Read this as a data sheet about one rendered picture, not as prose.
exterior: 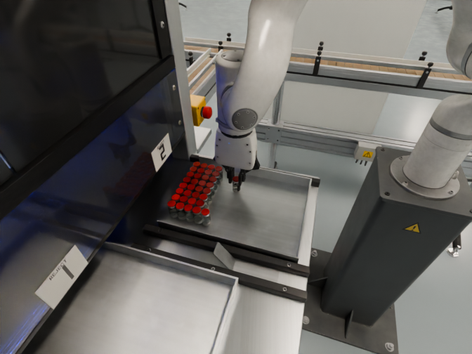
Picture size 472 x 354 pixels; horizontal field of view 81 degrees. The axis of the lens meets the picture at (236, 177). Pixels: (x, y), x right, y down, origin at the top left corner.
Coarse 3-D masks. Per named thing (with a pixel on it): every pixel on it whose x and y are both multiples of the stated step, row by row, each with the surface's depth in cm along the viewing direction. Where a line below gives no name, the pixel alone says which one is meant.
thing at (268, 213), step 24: (216, 192) 78; (240, 192) 78; (264, 192) 78; (288, 192) 78; (168, 216) 72; (216, 216) 72; (240, 216) 72; (264, 216) 72; (288, 216) 72; (216, 240) 64; (240, 240) 67; (264, 240) 67; (288, 240) 67
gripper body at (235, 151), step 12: (216, 132) 64; (252, 132) 64; (216, 144) 66; (228, 144) 65; (240, 144) 64; (252, 144) 63; (216, 156) 68; (228, 156) 67; (240, 156) 66; (252, 156) 65; (240, 168) 69; (252, 168) 68
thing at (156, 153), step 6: (168, 138) 70; (168, 144) 71; (156, 150) 66; (162, 150) 69; (168, 150) 72; (156, 156) 66; (162, 156) 69; (168, 156) 72; (156, 162) 67; (162, 162) 70; (156, 168) 68
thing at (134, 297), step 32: (96, 256) 63; (128, 256) 63; (160, 256) 60; (96, 288) 58; (128, 288) 58; (160, 288) 58; (192, 288) 58; (224, 288) 58; (64, 320) 53; (96, 320) 53; (128, 320) 53; (160, 320) 53; (192, 320) 53; (224, 320) 50; (32, 352) 50; (64, 352) 50; (96, 352) 50; (128, 352) 50; (160, 352) 50; (192, 352) 50
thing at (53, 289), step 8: (72, 248) 46; (72, 256) 46; (80, 256) 48; (64, 264) 45; (72, 264) 47; (80, 264) 48; (56, 272) 44; (64, 272) 45; (72, 272) 47; (80, 272) 49; (48, 280) 42; (56, 280) 44; (64, 280) 45; (72, 280) 47; (40, 288) 41; (48, 288) 43; (56, 288) 44; (64, 288) 46; (40, 296) 41; (48, 296) 43; (56, 296) 45; (48, 304) 43; (56, 304) 45
